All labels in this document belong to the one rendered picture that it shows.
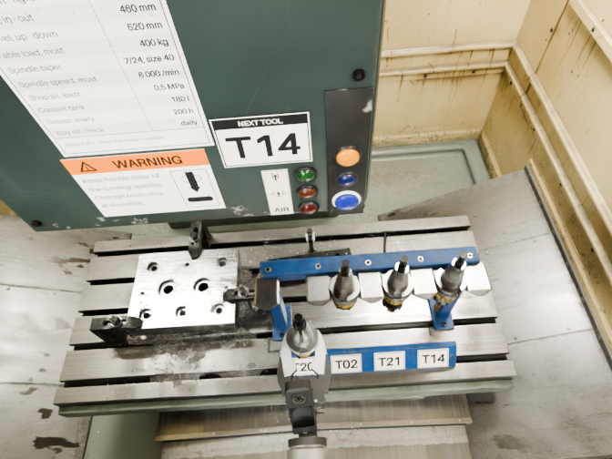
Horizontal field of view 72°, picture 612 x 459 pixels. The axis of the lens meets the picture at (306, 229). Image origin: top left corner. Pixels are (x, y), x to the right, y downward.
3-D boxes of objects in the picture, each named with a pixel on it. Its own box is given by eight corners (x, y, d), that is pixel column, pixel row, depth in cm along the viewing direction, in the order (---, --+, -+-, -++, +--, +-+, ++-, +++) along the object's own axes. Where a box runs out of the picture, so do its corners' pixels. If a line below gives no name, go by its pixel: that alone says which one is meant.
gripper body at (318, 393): (287, 384, 88) (289, 450, 81) (283, 374, 81) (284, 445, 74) (324, 382, 88) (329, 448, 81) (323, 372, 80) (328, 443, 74)
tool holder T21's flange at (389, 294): (411, 276, 91) (413, 270, 89) (412, 302, 88) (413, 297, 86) (382, 274, 92) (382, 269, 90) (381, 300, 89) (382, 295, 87)
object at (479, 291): (493, 295, 87) (494, 293, 86) (467, 297, 87) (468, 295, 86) (484, 265, 91) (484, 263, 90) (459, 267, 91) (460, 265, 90)
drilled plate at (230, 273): (238, 329, 114) (234, 322, 110) (132, 336, 115) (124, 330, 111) (241, 255, 127) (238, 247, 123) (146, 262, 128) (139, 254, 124)
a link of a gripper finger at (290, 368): (276, 342, 91) (287, 385, 86) (273, 333, 86) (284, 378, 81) (290, 338, 91) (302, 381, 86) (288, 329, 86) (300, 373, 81)
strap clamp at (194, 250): (208, 272, 129) (194, 248, 117) (197, 273, 129) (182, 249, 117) (211, 236, 136) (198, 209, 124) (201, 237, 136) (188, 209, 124)
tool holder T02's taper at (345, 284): (356, 278, 89) (357, 262, 83) (354, 297, 87) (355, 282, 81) (335, 275, 90) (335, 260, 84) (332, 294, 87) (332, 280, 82)
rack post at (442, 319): (453, 329, 115) (486, 280, 90) (434, 331, 115) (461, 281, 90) (445, 295, 120) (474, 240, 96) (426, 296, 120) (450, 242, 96)
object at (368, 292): (385, 302, 88) (386, 300, 87) (360, 304, 88) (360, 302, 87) (381, 272, 91) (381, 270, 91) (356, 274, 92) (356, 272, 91)
